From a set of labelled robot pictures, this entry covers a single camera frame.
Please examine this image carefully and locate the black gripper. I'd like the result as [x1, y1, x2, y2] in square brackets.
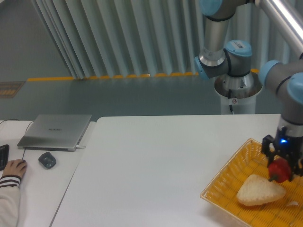
[261, 126, 303, 182]

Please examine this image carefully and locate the red bell pepper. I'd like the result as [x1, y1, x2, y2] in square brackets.
[268, 158, 291, 183]

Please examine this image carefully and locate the forearm in cream sleeve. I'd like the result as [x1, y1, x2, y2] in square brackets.
[0, 175, 21, 227]

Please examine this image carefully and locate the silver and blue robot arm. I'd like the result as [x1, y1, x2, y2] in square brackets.
[194, 0, 303, 183]

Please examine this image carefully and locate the person's hand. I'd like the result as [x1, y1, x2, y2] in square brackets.
[2, 159, 27, 180]

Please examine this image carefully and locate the triangular bread slice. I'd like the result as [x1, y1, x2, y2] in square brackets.
[236, 174, 286, 206]

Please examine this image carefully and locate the small white shell piece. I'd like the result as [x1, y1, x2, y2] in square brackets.
[287, 201, 299, 207]

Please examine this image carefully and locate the grey pleated curtain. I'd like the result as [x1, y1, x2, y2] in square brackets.
[33, 0, 303, 79]

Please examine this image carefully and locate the silver closed laptop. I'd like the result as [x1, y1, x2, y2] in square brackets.
[18, 114, 91, 151]

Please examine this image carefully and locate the small dark grey gadget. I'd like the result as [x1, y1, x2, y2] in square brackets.
[38, 152, 56, 169]

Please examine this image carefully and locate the black keyboard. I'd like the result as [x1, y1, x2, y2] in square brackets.
[0, 144, 9, 171]

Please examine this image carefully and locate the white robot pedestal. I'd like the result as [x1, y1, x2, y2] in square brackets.
[214, 72, 262, 114]

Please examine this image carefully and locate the black pedestal cable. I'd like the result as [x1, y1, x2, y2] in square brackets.
[228, 89, 235, 115]

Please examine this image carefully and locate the grey laptop cable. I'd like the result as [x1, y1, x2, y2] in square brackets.
[0, 118, 35, 138]

